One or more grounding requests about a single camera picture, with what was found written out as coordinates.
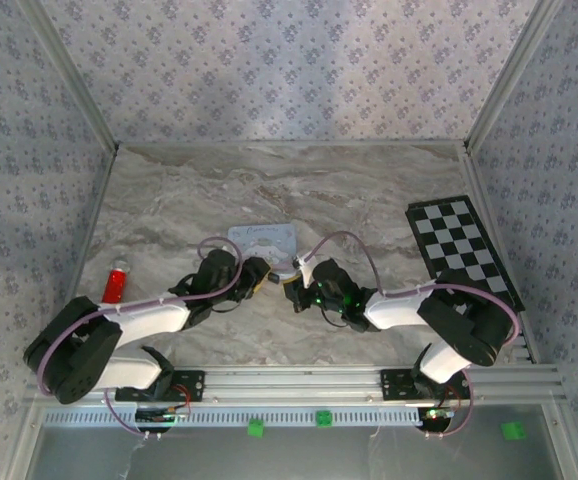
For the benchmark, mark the base circuit board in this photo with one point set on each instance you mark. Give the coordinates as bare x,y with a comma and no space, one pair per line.
161,416
436,414

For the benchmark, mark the small dark padlock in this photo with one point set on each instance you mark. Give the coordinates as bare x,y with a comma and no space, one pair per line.
277,278

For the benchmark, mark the green plastic block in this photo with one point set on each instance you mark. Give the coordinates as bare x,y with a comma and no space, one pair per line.
513,431
256,428
324,419

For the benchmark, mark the black white checkerboard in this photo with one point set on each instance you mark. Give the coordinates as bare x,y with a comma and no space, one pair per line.
461,240

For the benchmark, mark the red cylindrical tool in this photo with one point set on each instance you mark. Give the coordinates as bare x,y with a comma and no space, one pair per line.
115,282

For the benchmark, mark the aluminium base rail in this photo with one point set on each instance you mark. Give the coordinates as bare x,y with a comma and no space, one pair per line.
289,385

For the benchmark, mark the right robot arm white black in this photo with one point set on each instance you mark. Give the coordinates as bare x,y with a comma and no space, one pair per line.
459,320

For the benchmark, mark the left base circuit board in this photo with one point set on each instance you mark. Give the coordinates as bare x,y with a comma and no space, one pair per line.
161,416

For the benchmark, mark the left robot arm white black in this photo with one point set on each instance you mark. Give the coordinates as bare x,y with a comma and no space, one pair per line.
144,315

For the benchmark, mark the right base circuit board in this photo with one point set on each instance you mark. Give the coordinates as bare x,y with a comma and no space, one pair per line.
436,414

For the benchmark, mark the aluminium frame post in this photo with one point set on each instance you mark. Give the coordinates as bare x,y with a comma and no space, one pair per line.
514,75

